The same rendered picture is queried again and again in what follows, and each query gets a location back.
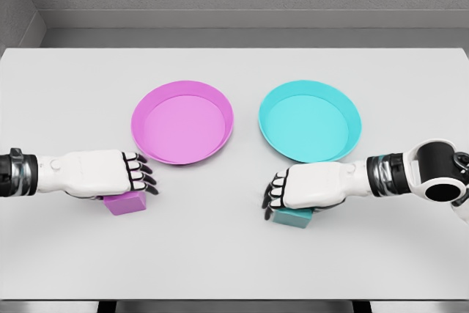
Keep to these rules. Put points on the pink plate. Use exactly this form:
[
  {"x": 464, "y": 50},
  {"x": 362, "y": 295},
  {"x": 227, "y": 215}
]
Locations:
[{"x": 182, "y": 121}]

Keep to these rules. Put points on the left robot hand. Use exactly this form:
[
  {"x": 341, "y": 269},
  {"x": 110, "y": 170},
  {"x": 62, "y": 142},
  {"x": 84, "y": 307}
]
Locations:
[{"x": 106, "y": 172}]

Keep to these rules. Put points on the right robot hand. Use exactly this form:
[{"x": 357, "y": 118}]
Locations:
[{"x": 311, "y": 184}]

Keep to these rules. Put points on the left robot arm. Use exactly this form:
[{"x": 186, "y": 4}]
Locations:
[{"x": 33, "y": 174}]

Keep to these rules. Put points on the cyan plate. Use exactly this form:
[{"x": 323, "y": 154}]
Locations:
[{"x": 310, "y": 121}]

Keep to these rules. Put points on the teal block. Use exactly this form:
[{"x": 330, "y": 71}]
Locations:
[{"x": 292, "y": 217}]

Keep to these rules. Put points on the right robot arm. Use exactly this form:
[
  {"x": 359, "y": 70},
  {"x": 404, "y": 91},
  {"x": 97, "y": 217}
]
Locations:
[{"x": 414, "y": 173}]

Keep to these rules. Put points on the pink block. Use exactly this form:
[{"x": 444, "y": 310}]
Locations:
[{"x": 126, "y": 203}]

